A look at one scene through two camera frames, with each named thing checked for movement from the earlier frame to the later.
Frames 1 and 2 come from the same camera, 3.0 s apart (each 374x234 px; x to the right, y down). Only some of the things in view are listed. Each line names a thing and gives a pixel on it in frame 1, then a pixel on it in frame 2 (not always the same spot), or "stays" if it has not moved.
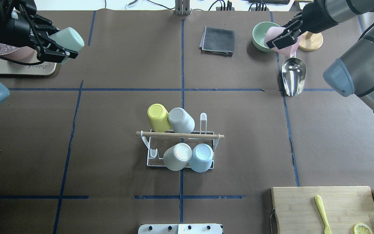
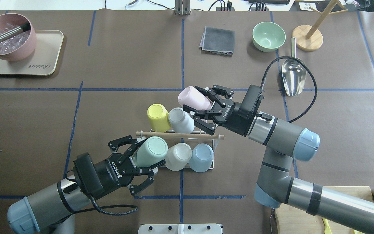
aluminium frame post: x=182 y=7 stays
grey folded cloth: x=217 y=41 stays
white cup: x=177 y=157 stays
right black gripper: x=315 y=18 → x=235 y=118
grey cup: x=181 y=121 stays
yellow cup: x=158 y=116 stays
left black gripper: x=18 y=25 → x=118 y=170
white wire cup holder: x=154 y=153 stays
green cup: x=69 y=39 → x=153 y=150
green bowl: x=258 y=33 stays
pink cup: x=273 y=32 → x=190 y=97
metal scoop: x=294 y=73 stays
